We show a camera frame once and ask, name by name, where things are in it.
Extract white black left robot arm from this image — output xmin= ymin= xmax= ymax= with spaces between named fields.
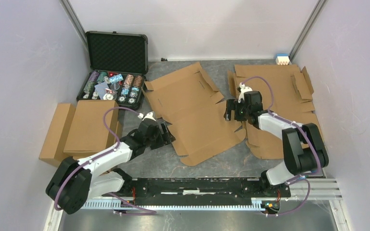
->
xmin=45 ymin=118 xmax=176 ymax=214

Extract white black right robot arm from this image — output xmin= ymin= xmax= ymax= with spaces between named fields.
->
xmin=224 ymin=90 xmax=329 ymax=196

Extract lower flat cardboard sheet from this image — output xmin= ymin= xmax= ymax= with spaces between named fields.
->
xmin=227 ymin=64 xmax=319 ymax=160

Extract white blue toy block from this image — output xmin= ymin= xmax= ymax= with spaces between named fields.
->
xmin=275 ymin=53 xmax=291 ymax=65

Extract black poker chip case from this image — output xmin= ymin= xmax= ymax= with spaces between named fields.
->
xmin=76 ymin=31 xmax=148 ymax=110

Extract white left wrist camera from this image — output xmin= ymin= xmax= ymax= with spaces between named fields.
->
xmin=137 ymin=112 xmax=156 ymax=121

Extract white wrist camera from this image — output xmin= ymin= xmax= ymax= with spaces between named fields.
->
xmin=238 ymin=83 xmax=253 ymax=103
xmin=137 ymin=112 xmax=156 ymax=121

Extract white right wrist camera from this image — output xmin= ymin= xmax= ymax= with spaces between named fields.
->
xmin=238 ymin=83 xmax=253 ymax=103

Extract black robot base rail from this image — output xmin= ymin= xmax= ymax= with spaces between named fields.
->
xmin=116 ymin=178 xmax=291 ymax=206

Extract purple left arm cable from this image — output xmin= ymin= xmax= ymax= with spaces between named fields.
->
xmin=53 ymin=106 xmax=158 ymax=217

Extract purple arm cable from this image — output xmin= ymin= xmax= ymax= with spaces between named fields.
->
xmin=240 ymin=76 xmax=323 ymax=218
xmin=53 ymin=106 xmax=158 ymax=217

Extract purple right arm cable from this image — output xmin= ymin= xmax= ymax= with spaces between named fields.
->
xmin=240 ymin=76 xmax=323 ymax=218

